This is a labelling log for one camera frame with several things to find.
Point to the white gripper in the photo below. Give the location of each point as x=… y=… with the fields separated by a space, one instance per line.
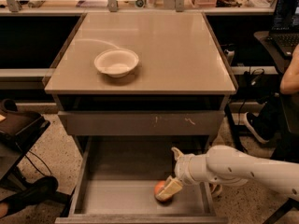
x=183 y=169

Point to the orange fruit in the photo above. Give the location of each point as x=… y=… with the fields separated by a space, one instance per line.
x=160 y=193

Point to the person forearm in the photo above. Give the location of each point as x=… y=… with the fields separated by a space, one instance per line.
x=290 y=80

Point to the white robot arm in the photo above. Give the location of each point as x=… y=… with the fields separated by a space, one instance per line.
x=231 y=167

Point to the open middle drawer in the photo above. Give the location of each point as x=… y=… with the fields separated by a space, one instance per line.
x=117 y=179

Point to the grey drawer cabinet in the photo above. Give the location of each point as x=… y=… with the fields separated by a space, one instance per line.
x=181 y=68

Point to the closed top drawer front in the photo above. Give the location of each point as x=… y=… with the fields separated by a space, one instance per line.
x=141 y=123

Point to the black white sneaker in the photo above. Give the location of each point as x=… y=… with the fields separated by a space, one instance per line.
x=259 y=129

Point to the white paper bowl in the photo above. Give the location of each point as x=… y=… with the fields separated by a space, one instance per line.
x=116 y=62

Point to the black tripod stand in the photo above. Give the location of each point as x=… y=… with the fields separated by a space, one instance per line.
x=287 y=206

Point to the black shoe left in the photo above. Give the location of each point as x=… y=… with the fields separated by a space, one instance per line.
x=37 y=193

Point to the dark cart left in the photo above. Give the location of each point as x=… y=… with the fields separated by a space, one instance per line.
x=19 y=130

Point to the black laptop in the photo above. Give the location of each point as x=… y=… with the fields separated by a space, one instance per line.
x=284 y=31

